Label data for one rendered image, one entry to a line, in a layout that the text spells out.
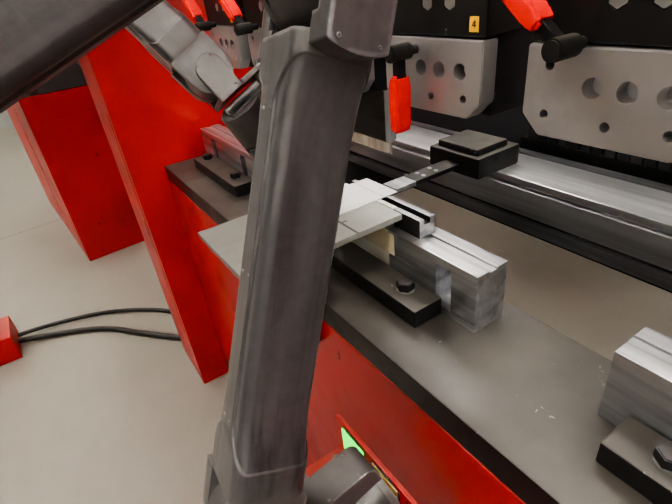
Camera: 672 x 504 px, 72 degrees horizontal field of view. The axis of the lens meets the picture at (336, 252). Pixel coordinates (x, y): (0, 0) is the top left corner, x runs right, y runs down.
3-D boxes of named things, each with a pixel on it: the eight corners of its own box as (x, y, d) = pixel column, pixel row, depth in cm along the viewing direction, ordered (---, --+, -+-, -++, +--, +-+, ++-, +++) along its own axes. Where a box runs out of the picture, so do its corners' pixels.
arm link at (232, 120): (209, 111, 61) (225, 118, 57) (247, 77, 62) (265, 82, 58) (241, 149, 66) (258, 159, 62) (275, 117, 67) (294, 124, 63)
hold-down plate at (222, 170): (195, 168, 136) (193, 158, 134) (213, 162, 138) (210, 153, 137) (236, 198, 114) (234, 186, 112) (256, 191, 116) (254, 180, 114)
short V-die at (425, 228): (343, 199, 84) (342, 184, 82) (356, 194, 85) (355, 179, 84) (419, 239, 69) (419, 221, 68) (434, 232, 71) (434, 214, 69)
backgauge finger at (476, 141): (368, 187, 84) (366, 161, 81) (468, 149, 95) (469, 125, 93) (413, 207, 75) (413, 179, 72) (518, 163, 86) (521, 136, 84)
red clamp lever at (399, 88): (386, 133, 55) (382, 45, 50) (412, 125, 57) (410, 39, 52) (396, 136, 54) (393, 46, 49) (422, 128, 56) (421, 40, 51)
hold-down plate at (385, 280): (307, 250, 89) (305, 236, 87) (331, 240, 91) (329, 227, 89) (414, 329, 66) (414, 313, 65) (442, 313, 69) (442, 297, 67)
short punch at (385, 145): (348, 142, 77) (342, 83, 72) (357, 139, 78) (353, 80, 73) (386, 156, 69) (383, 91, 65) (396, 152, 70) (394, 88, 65)
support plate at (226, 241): (198, 237, 73) (197, 232, 72) (336, 187, 84) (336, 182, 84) (246, 287, 59) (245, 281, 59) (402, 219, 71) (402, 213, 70)
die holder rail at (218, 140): (207, 158, 142) (199, 128, 137) (225, 153, 144) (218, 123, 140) (285, 210, 105) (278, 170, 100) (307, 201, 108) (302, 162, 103)
